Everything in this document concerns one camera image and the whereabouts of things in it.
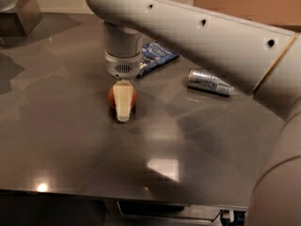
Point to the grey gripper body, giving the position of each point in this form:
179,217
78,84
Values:
122,66

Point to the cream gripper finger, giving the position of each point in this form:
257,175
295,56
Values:
123,92

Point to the red apple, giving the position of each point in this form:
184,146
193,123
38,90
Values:
111,99

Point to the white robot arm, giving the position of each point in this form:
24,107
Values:
259,60

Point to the blue snack bag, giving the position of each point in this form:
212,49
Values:
154,56

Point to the silver drink can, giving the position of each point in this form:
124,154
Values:
206,81

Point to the dark box stand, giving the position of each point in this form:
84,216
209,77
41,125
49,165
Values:
21,20

